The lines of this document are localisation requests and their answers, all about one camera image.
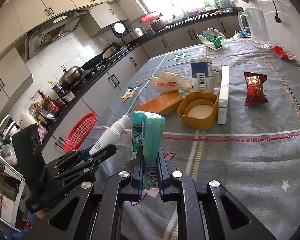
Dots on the blue white milk carton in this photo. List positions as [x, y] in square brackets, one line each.
[202, 74]

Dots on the long white box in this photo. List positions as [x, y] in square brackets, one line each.
[223, 96]

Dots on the dark soy sauce bottle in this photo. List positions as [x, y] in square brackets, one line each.
[57, 89]

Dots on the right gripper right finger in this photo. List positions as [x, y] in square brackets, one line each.
[168, 189]

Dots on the red crumpled wrapper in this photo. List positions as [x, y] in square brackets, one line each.
[280, 53]

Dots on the range hood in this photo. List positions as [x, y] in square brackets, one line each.
[52, 30]

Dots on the white electric kettle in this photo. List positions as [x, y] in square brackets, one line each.
[8, 127]

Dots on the red plastic basket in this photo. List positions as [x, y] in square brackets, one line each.
[79, 133]

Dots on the white printed plastic bag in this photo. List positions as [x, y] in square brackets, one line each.
[167, 82]

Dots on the steel cooking pot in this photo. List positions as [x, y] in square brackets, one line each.
[133, 35]

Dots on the orange container lid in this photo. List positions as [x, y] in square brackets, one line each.
[164, 105]

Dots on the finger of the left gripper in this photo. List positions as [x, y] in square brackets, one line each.
[102, 155]
[77, 156]

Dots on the red lid bowl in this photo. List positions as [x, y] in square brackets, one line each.
[148, 18]

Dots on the red snack packet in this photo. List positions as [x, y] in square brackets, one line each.
[255, 94]

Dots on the steel pot with lid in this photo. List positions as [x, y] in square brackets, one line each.
[70, 76]

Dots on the teal cartoon carton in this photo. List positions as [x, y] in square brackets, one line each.
[147, 129]

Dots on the white spray bottle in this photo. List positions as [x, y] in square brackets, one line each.
[111, 135]

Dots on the red sauce bottle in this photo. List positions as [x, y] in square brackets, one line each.
[48, 104]

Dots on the glass pitcher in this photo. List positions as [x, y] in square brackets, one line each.
[257, 26]

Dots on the white rice cooker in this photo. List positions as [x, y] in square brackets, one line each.
[119, 29]

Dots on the black wok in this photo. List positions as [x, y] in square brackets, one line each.
[93, 62]

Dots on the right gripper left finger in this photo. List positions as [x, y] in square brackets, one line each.
[131, 191]

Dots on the yellow square container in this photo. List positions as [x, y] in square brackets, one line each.
[199, 110]

